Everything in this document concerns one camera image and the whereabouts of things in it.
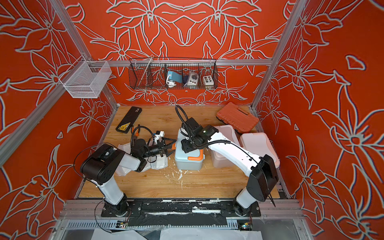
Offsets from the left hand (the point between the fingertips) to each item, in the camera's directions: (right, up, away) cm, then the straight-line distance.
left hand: (176, 146), depth 80 cm
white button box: (+20, +40, +15) cm, 47 cm away
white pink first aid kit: (+46, +1, -1) cm, 46 cm away
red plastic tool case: (+44, +15, +24) cm, 52 cm away
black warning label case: (-40, +15, +32) cm, 53 cm away
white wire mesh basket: (-58, +41, +12) cm, 72 cm away
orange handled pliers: (-30, +5, +24) cm, 38 cm away
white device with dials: (+10, +40, +10) cm, 42 cm away
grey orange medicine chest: (+8, -7, -4) cm, 12 cm away
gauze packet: (-12, -11, +7) cm, 17 cm away
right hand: (+3, 0, -3) cm, 4 cm away
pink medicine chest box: (+22, -7, -2) cm, 24 cm away
